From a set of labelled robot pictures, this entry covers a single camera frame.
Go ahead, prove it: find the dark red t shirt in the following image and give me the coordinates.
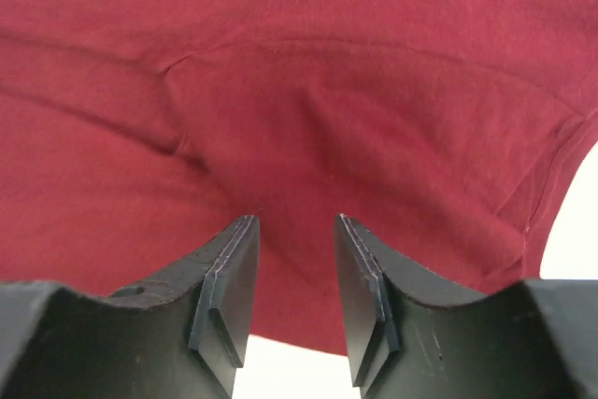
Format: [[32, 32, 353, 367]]
[[1, 0, 597, 353]]

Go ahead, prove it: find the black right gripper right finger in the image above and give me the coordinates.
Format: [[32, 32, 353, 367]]
[[335, 215, 597, 398]]

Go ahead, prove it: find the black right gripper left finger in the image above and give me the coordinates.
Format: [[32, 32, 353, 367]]
[[1, 215, 260, 398]]

